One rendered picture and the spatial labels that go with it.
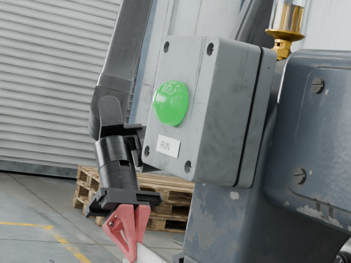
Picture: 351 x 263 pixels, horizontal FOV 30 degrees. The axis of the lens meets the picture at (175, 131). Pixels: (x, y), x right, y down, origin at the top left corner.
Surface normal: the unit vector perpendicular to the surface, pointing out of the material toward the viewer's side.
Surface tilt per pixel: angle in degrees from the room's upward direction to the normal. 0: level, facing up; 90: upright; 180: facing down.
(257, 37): 70
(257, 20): 74
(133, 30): 55
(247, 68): 90
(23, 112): 93
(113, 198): 45
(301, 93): 90
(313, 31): 90
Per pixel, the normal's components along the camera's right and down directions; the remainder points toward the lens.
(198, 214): -0.86, -0.14
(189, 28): 0.47, 0.14
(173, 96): -0.11, -0.24
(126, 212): 0.51, -0.27
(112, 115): 0.16, -0.52
